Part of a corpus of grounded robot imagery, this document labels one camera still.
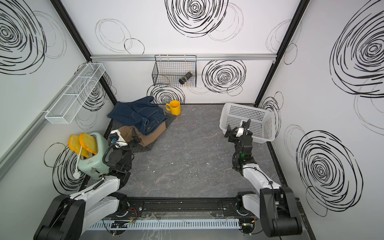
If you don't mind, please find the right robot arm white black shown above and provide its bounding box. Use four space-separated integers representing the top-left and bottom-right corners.
225 119 303 238

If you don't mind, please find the dark perforated mat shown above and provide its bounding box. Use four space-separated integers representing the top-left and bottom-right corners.
108 103 168 153

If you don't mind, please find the toast slice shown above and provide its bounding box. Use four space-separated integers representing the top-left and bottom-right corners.
79 133 98 155
69 135 89 158

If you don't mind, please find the left toast slice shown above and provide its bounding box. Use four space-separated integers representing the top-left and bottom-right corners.
69 135 89 158

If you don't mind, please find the dark cylindrical bottle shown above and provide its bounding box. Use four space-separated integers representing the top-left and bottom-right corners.
179 71 194 85

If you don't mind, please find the white perforated plastic basket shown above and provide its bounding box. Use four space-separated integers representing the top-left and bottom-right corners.
219 102 277 144

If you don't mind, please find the tan brown skirt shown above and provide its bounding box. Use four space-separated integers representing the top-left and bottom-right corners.
118 123 166 147

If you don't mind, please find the right toast slice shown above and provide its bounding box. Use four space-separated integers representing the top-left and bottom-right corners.
79 133 98 155

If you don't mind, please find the black wire wall basket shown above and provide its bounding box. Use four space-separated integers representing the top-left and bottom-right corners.
152 55 197 88

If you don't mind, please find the white toaster plug cord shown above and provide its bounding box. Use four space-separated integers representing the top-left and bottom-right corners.
72 146 83 180

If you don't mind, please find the mint green toaster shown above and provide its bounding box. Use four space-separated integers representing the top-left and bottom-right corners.
78 132 110 180

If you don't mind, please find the white wire wall shelf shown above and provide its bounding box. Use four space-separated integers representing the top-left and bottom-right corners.
45 63 106 125

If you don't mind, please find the yellow mug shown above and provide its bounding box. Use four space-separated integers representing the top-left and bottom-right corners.
166 101 181 116

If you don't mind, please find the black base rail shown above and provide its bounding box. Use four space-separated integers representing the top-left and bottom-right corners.
104 196 301 218

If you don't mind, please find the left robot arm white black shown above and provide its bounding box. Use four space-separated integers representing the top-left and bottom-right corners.
34 130 139 240

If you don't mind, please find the white slotted cable duct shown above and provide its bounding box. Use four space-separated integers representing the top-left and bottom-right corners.
90 219 241 231

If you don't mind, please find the blue denim skirt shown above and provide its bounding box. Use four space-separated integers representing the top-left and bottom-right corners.
108 96 168 136

